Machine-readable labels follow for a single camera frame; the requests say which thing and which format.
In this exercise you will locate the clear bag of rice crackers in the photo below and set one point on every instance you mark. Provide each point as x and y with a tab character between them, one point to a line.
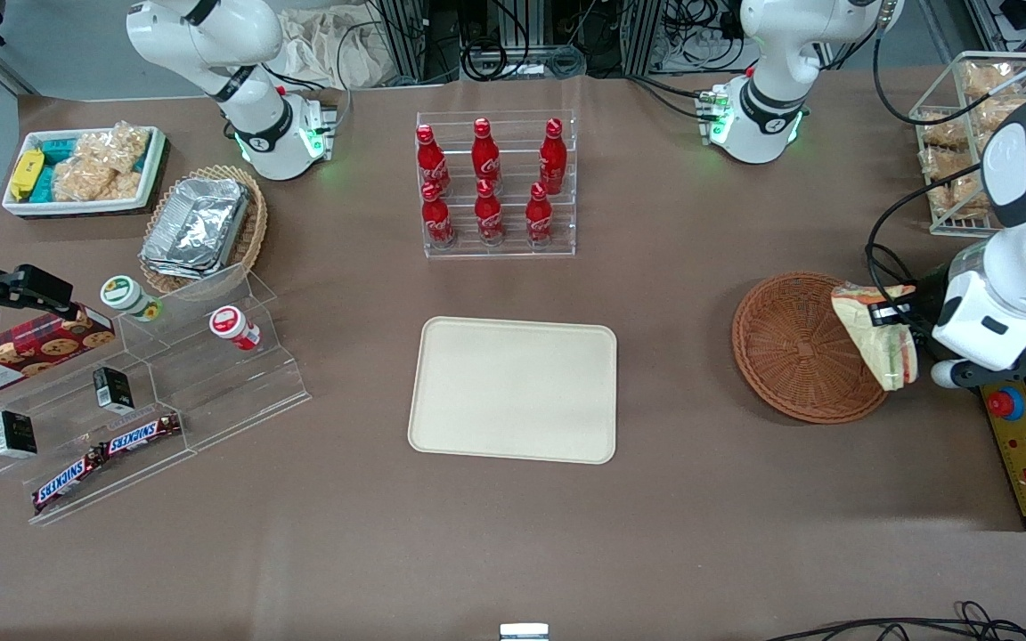
130	147
85	174

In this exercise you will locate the bagged pastry snack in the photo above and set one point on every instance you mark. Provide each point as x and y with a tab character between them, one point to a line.
945	131
967	191
985	80

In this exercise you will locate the light wicker basket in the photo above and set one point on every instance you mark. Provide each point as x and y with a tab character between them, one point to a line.
250	236

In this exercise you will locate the beige crumpled cloth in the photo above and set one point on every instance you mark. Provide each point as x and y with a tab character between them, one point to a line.
326	49

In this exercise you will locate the white rectangular bin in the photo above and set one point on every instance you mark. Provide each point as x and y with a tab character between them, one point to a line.
77	206

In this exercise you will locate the brown round wicker basket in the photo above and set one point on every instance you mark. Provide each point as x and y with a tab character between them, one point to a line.
789	356

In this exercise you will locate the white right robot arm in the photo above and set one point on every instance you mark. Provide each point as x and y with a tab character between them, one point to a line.
255	125

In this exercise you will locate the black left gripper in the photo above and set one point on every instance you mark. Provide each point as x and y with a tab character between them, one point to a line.
925	301

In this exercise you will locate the beige plastic tray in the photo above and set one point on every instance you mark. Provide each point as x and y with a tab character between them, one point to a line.
513	392

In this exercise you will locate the small black carton box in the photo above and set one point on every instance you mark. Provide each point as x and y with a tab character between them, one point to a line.
112	389
14	434

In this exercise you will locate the red Coca-Cola bottle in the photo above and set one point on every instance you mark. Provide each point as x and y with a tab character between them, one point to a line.
553	160
431	160
488	218
485	156
437	218
539	218

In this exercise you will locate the clear acrylic stepped stand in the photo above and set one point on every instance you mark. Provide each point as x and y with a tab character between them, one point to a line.
237	383
59	427

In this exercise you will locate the clear acrylic bottle rack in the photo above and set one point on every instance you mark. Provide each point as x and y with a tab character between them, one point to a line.
500	254

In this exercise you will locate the Walkers red tartan cookie box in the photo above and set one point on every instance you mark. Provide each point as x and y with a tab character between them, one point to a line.
23	352

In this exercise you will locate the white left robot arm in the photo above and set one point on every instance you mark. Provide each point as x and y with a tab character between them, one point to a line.
776	89

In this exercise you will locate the green lidded yogurt cup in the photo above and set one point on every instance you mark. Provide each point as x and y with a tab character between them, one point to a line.
126	296

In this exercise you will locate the teal snack packet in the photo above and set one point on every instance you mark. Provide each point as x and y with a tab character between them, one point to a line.
59	149
44	182

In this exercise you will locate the silver foil container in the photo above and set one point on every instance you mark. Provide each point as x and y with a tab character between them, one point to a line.
197	223

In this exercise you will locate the small white device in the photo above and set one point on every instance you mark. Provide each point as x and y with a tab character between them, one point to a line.
524	632

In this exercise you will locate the red lidded yogurt cup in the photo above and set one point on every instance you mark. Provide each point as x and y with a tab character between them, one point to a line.
232	327

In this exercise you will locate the yellow snack packet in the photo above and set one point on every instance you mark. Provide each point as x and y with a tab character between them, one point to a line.
26	174

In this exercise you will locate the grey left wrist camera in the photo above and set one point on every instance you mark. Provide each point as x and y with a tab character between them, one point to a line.
948	373

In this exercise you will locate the sandwich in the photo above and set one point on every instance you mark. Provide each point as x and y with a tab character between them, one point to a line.
878	356

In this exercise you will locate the Snickers chocolate bar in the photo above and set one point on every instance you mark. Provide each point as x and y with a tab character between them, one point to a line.
68	479
143	435

